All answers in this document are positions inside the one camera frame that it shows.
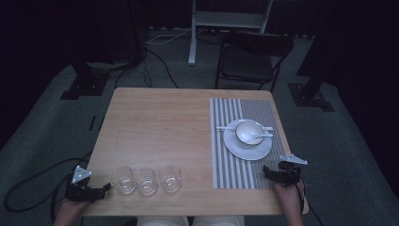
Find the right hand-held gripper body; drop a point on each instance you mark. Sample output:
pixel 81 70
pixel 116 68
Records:
pixel 290 171

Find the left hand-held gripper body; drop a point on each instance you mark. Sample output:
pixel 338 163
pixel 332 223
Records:
pixel 79 187

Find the person's left hand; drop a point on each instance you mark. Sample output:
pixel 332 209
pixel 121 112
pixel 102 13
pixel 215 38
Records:
pixel 72 207

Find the person's right hand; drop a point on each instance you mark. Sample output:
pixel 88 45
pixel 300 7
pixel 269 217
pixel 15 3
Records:
pixel 288 192

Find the clear drinking glass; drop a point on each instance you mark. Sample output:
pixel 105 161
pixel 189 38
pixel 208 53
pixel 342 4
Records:
pixel 146 182
pixel 123 180
pixel 171 179

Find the white round plate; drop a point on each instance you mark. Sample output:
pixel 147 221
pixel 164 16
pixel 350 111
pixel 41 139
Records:
pixel 247 152

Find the grey striped placemat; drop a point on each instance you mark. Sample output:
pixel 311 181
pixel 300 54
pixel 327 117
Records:
pixel 238 172

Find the white spoon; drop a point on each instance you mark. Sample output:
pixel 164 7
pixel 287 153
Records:
pixel 262 136

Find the white bowl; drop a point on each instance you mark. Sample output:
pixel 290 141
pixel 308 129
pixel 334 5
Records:
pixel 247 130

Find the black tape strip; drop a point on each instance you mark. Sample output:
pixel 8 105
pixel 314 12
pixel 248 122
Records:
pixel 92 123

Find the black stand with base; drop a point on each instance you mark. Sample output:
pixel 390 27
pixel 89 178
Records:
pixel 310 95
pixel 84 86

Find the black folding chair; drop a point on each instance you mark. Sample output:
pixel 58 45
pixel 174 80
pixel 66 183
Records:
pixel 247 64

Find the white metal stand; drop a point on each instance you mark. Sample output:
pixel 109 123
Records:
pixel 226 19

